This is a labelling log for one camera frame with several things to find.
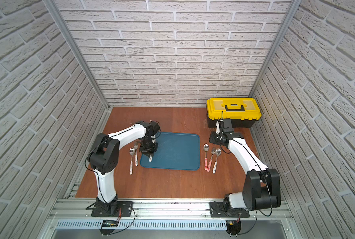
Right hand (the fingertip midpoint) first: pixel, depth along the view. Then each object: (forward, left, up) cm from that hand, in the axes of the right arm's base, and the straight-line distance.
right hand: (214, 137), depth 88 cm
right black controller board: (-44, -2, -12) cm, 46 cm away
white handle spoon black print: (-5, -2, -10) cm, 11 cm away
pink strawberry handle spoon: (-1, +4, -10) cm, 11 cm away
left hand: (-3, +40, -8) cm, 41 cm away
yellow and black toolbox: (+17, -23, +3) cm, 28 cm away
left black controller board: (-40, +59, -14) cm, 73 cm away
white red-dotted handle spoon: (-1, +52, -9) cm, 53 cm away
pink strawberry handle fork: (-12, +4, -12) cm, 17 cm away
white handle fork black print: (-4, +49, -10) cm, 51 cm away
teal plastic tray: (-3, +22, -10) cm, 25 cm away
